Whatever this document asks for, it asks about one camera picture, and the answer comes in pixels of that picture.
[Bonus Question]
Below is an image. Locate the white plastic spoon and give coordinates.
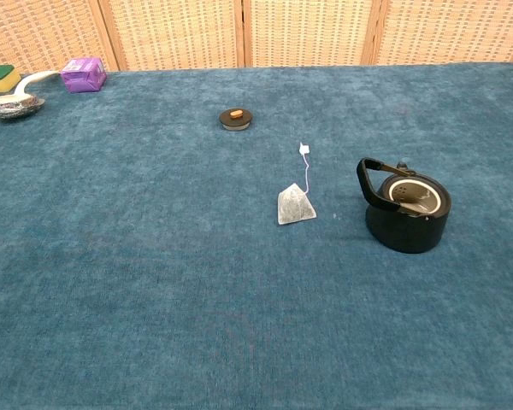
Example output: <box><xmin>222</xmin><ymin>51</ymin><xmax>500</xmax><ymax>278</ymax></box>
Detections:
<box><xmin>0</xmin><ymin>70</ymin><xmax>62</xmax><ymax>108</ymax></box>

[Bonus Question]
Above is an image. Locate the pyramid tea bag with string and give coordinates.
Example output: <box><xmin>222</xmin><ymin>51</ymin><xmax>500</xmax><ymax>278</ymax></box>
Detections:
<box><xmin>276</xmin><ymin>142</ymin><xmax>317</xmax><ymax>226</ymax></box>

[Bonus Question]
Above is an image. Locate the blue table cloth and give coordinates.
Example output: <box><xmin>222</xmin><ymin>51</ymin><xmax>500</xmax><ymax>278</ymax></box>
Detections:
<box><xmin>0</xmin><ymin>61</ymin><xmax>513</xmax><ymax>410</ymax></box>

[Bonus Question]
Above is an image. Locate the black lid with orange knob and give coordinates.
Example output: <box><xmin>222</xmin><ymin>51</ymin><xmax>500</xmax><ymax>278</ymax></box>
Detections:
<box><xmin>218</xmin><ymin>108</ymin><xmax>254</xmax><ymax>132</ymax></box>

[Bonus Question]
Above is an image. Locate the purple box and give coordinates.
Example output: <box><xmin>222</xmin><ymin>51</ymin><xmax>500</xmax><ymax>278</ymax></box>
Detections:
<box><xmin>60</xmin><ymin>56</ymin><xmax>108</xmax><ymax>94</ymax></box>

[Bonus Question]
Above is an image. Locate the black teapot with handle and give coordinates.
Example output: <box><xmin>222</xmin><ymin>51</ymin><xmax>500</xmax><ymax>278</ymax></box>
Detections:
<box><xmin>356</xmin><ymin>157</ymin><xmax>452</xmax><ymax>255</ymax></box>

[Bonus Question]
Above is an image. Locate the wicker folding screen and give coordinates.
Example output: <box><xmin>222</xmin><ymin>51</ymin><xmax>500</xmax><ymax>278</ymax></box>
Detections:
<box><xmin>0</xmin><ymin>0</ymin><xmax>513</xmax><ymax>76</ymax></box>

